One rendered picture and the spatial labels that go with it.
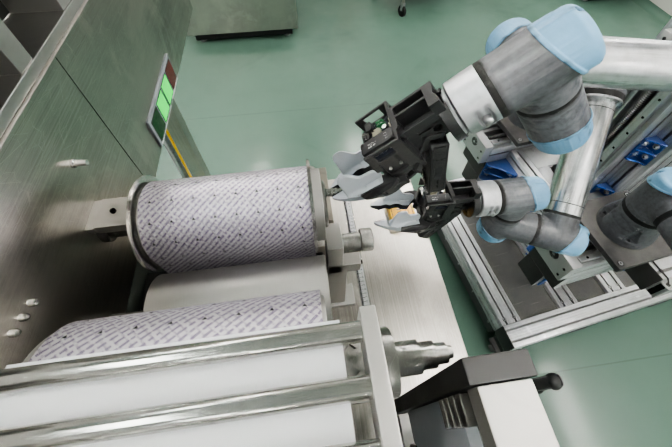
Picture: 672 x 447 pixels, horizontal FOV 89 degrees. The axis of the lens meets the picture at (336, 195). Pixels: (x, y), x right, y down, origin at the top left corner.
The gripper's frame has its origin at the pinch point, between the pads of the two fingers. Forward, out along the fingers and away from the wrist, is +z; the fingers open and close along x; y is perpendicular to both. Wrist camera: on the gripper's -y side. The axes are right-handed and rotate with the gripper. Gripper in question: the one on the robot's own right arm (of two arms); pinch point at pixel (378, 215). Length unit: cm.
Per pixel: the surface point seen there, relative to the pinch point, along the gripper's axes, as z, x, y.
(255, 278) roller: 22.9, 16.7, 14.2
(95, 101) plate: 46, -11, 26
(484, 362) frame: 2.9, 33.8, 34.9
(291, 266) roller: 17.7, 15.3, 13.7
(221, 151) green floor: 70, -129, -109
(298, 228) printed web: 15.9, 11.9, 18.8
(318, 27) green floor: -10, -277, -109
